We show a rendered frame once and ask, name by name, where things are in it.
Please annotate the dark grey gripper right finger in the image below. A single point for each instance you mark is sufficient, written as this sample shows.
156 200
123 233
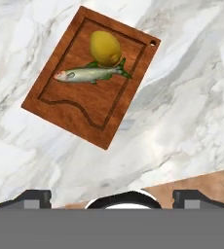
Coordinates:
188 198

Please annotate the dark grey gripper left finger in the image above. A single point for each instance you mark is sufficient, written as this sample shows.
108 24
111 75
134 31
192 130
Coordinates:
36 198

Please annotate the brown wooden cutting board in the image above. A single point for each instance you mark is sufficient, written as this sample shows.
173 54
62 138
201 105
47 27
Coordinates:
84 107

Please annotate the silver fish with green fins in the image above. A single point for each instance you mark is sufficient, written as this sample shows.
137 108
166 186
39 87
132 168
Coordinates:
84 74

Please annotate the yellow lemon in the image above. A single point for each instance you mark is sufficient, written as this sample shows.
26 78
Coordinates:
104 48

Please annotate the black and white round object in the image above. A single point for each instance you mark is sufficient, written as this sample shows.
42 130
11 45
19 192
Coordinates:
123 198

